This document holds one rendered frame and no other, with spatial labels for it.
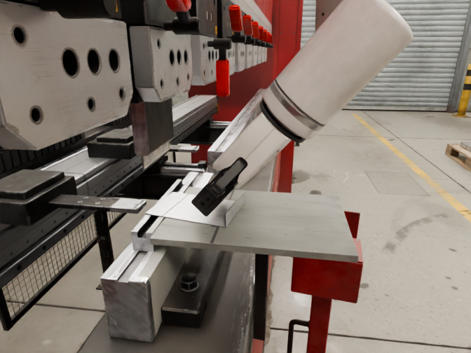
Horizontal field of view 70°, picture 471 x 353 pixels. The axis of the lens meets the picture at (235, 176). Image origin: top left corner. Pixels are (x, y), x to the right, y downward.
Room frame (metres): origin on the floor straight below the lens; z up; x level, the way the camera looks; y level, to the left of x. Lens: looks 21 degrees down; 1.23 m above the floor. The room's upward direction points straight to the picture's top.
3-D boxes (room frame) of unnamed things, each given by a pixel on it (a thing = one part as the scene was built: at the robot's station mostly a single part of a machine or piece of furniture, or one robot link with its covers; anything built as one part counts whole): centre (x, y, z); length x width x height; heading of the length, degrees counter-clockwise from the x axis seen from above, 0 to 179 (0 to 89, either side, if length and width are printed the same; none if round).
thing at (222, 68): (0.62, 0.03, 1.20); 0.04 x 0.02 x 0.10; 81
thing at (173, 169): (1.12, 0.40, 0.81); 0.64 x 0.08 x 0.14; 81
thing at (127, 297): (0.53, 0.11, 0.92); 0.39 x 0.06 x 0.10; 171
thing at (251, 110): (1.72, -0.08, 0.92); 1.67 x 0.06 x 0.10; 171
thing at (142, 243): (0.49, 0.11, 0.98); 0.20 x 0.03 x 0.03; 171
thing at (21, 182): (0.49, 0.27, 1.01); 0.26 x 0.12 x 0.05; 81
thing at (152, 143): (0.47, 0.12, 1.13); 0.10 x 0.02 x 0.10; 171
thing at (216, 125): (1.86, 0.28, 0.81); 0.64 x 0.08 x 0.14; 81
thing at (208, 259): (0.50, 0.05, 0.89); 0.30 x 0.05 x 0.03; 171
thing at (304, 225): (0.45, -0.03, 1.00); 0.26 x 0.18 x 0.01; 81
